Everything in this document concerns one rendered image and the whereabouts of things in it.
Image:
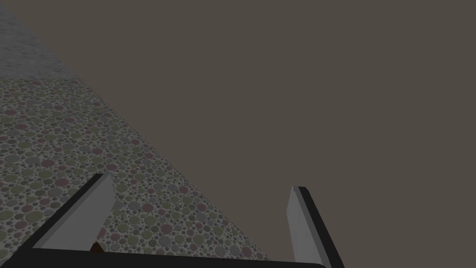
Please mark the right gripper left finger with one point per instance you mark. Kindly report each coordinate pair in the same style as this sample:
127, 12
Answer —
80, 219

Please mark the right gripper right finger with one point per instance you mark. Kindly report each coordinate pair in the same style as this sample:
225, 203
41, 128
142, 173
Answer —
306, 227

